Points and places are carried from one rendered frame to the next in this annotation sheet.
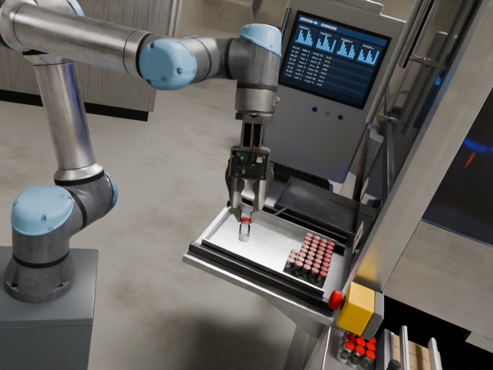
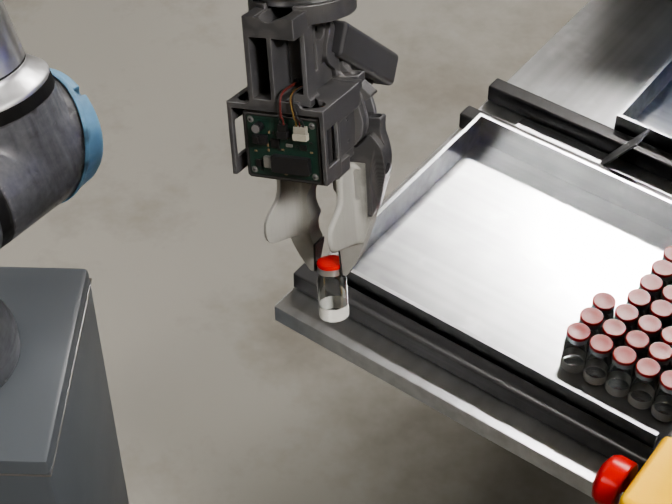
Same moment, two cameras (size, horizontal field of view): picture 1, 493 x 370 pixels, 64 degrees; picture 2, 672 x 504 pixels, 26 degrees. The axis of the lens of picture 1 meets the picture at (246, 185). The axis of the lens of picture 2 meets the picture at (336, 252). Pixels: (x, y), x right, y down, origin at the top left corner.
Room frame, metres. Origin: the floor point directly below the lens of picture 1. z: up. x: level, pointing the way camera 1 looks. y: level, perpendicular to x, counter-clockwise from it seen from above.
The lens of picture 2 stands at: (0.01, -0.33, 1.88)
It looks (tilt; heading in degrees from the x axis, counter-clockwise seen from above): 46 degrees down; 25
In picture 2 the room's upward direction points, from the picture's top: straight up
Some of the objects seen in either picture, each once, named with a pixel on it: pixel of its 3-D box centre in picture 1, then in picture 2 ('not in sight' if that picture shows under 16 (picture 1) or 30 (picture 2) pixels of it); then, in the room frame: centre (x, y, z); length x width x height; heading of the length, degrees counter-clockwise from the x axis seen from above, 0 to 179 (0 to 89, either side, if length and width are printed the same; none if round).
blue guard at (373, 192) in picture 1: (375, 134); not in sight; (1.73, -0.49, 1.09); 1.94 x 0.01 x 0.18; 169
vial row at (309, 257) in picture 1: (309, 258); (663, 317); (0.93, -0.23, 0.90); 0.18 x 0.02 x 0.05; 168
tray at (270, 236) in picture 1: (272, 244); (556, 270); (0.95, -0.12, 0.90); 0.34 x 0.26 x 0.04; 78
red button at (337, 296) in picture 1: (338, 300); (621, 485); (0.67, -0.26, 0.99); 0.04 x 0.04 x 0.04; 79
